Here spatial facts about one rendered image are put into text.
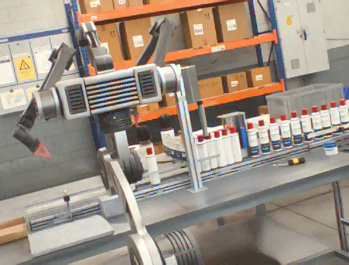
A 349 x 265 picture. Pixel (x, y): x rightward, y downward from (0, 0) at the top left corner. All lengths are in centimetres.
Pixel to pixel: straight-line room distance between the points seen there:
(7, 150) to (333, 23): 557
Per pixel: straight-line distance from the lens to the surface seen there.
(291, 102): 444
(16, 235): 250
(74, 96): 191
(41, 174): 707
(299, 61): 790
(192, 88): 255
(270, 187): 246
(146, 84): 197
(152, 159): 265
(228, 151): 281
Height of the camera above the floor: 153
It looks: 8 degrees down
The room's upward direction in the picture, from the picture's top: 11 degrees counter-clockwise
